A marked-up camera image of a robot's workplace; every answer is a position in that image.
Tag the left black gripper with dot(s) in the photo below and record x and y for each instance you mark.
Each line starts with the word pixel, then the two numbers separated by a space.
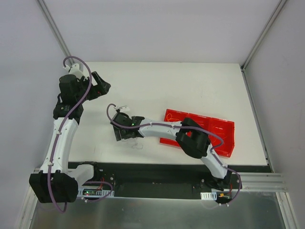
pixel 96 84

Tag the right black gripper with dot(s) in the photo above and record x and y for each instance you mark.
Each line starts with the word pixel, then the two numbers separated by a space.
pixel 121 133

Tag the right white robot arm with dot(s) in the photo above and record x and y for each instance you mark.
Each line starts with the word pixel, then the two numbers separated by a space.
pixel 195 141

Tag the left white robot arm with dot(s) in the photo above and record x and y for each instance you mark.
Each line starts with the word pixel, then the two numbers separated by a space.
pixel 54 181

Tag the red three-compartment bin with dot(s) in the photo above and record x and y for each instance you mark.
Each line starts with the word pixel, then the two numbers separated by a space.
pixel 223 128

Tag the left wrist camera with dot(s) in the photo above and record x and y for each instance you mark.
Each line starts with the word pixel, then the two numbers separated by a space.
pixel 75 69

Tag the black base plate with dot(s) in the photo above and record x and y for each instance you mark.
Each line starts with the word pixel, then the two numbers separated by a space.
pixel 132 180

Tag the left white cable duct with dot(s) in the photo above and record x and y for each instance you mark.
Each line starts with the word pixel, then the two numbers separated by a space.
pixel 93 193

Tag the white cable duct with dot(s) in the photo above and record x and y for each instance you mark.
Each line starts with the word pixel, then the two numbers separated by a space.
pixel 93 193
pixel 209 195

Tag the left aluminium frame post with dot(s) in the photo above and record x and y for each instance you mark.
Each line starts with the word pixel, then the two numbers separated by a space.
pixel 53 27

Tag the right white cable duct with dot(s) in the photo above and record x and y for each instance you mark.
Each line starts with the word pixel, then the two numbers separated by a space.
pixel 209 195

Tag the aluminium rail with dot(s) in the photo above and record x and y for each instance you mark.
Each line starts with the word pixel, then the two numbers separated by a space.
pixel 263 182

